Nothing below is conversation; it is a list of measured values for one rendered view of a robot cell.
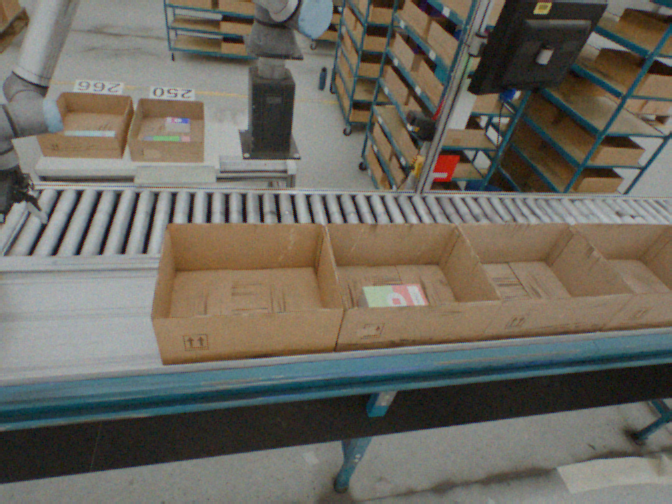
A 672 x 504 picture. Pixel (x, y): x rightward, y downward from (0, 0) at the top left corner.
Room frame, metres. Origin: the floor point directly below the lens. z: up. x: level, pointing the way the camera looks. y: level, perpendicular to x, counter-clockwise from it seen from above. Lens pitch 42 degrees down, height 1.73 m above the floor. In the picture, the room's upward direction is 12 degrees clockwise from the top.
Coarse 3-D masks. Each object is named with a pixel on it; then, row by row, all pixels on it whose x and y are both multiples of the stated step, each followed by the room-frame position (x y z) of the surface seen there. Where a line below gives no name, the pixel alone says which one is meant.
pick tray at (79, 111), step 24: (72, 96) 1.63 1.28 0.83; (96, 96) 1.66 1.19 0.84; (120, 96) 1.69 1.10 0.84; (72, 120) 1.55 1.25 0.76; (96, 120) 1.59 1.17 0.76; (120, 120) 1.63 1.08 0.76; (48, 144) 1.27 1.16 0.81; (72, 144) 1.30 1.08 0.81; (96, 144) 1.33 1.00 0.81; (120, 144) 1.38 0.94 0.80
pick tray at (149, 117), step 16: (144, 112) 1.71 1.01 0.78; (160, 112) 1.73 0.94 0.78; (176, 112) 1.76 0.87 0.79; (192, 112) 1.78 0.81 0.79; (144, 128) 1.61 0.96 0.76; (160, 128) 1.64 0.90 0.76; (192, 128) 1.70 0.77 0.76; (128, 144) 1.35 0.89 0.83; (144, 144) 1.37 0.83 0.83; (160, 144) 1.39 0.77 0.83; (176, 144) 1.41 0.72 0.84; (192, 144) 1.43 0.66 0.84; (144, 160) 1.37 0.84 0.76; (160, 160) 1.39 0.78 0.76; (176, 160) 1.41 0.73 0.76; (192, 160) 1.43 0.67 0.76
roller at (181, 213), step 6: (180, 192) 1.22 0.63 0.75; (186, 192) 1.23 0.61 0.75; (180, 198) 1.19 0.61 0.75; (186, 198) 1.20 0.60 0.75; (180, 204) 1.15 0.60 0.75; (186, 204) 1.17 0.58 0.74; (180, 210) 1.12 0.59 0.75; (186, 210) 1.14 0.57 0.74; (174, 216) 1.09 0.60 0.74; (180, 216) 1.09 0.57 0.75; (186, 216) 1.11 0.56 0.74; (174, 222) 1.06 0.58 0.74; (180, 222) 1.06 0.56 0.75; (186, 222) 1.08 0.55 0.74
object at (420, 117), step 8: (408, 112) 1.61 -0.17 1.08; (416, 112) 1.60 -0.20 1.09; (424, 112) 1.61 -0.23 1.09; (408, 120) 1.58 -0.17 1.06; (416, 120) 1.57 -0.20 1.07; (424, 120) 1.57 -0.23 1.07; (432, 120) 1.59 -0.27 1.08; (416, 128) 1.59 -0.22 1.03; (424, 128) 1.58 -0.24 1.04; (432, 128) 1.59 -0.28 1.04; (424, 136) 1.60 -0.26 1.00
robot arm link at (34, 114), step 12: (24, 96) 0.98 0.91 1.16; (36, 96) 0.99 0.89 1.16; (12, 108) 0.91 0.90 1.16; (24, 108) 0.93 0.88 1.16; (36, 108) 0.94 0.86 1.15; (48, 108) 0.96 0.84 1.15; (12, 120) 0.89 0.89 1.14; (24, 120) 0.90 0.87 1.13; (36, 120) 0.92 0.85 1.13; (48, 120) 0.94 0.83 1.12; (60, 120) 0.97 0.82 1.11; (24, 132) 0.90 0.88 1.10; (36, 132) 0.92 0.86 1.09; (48, 132) 0.94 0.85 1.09
